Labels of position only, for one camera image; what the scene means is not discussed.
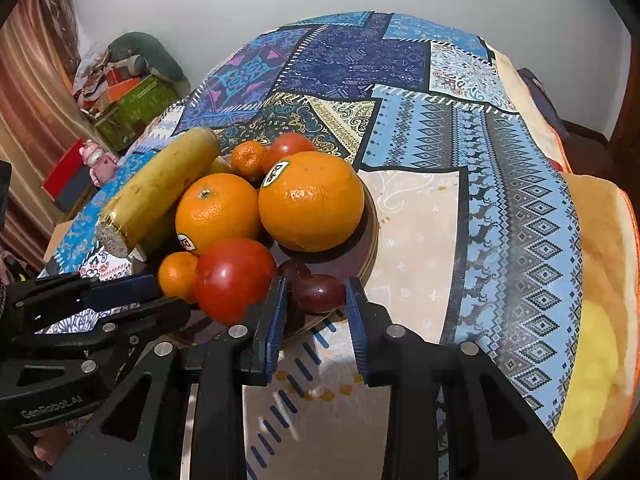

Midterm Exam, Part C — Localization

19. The blue patchwork blanket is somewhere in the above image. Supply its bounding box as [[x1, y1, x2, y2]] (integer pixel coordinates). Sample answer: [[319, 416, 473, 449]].
[[37, 10, 586, 480]]

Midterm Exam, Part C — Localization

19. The grey plush pillow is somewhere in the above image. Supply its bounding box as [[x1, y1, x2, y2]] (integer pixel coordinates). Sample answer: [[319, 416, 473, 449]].
[[106, 32, 185, 82]]

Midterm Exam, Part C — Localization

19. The red gift box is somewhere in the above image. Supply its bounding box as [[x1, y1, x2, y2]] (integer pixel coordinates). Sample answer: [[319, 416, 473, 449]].
[[41, 139, 100, 213]]

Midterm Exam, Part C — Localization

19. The orange yellow fleece blanket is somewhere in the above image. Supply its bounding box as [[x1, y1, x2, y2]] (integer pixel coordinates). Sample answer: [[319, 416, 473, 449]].
[[485, 42, 640, 480]]

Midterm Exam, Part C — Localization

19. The dark cloth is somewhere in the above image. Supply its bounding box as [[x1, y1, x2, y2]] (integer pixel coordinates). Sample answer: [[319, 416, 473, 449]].
[[516, 66, 572, 142]]

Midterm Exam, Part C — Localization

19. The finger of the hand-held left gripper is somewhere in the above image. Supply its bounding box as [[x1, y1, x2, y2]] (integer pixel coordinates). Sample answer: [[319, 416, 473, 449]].
[[7, 272, 162, 333], [12, 296, 192, 363]]

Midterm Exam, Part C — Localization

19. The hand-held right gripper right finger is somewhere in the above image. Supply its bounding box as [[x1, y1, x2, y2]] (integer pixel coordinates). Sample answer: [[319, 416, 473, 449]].
[[344, 276, 576, 480]]

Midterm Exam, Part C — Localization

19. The dark red grape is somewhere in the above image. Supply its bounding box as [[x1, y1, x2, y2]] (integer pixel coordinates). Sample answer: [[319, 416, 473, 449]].
[[292, 274, 347, 314], [278, 260, 312, 287]]

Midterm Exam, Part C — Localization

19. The orange with white sticker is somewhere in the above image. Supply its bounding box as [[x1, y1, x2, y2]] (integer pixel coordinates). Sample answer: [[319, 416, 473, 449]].
[[175, 173, 262, 257], [258, 151, 366, 253]]

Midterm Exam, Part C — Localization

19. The brown striped curtain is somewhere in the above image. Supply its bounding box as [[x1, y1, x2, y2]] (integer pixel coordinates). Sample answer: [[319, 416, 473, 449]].
[[0, 0, 103, 273]]

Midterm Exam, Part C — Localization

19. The pink pig toy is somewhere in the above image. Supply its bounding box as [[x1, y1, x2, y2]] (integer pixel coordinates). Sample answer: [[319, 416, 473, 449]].
[[81, 140, 122, 187]]

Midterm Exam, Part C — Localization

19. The red tomato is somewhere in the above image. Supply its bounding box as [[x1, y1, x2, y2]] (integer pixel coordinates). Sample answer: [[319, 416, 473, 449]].
[[194, 238, 279, 326], [269, 132, 317, 162]]

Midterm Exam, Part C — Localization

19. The pile of boxes and papers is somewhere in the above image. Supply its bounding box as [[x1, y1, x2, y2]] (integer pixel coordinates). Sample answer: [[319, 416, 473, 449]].
[[71, 44, 151, 113]]

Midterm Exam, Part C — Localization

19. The small tangerine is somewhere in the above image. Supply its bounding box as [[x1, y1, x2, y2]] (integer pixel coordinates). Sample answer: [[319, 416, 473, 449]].
[[229, 140, 271, 182], [157, 251, 201, 305]]

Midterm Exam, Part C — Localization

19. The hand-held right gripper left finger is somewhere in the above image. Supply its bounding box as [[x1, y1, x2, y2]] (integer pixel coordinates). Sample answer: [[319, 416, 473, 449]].
[[50, 276, 288, 480]]

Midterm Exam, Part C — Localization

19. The dark brown round plate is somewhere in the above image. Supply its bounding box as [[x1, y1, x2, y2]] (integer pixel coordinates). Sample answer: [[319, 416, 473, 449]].
[[129, 180, 379, 337]]

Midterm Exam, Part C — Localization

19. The green cardboard box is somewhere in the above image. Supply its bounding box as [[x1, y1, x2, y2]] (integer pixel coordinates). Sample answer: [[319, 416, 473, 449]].
[[94, 76, 182, 147]]

